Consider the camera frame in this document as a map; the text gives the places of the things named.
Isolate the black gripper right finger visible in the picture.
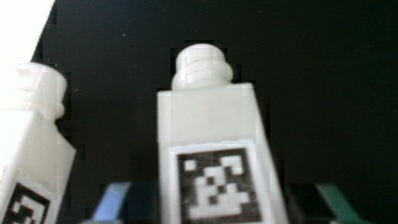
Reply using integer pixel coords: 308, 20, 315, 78
290, 183, 374, 224

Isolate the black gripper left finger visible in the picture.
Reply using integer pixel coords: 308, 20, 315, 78
82, 182, 157, 224

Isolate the white leg with tag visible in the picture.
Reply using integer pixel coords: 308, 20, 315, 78
159, 44, 289, 224

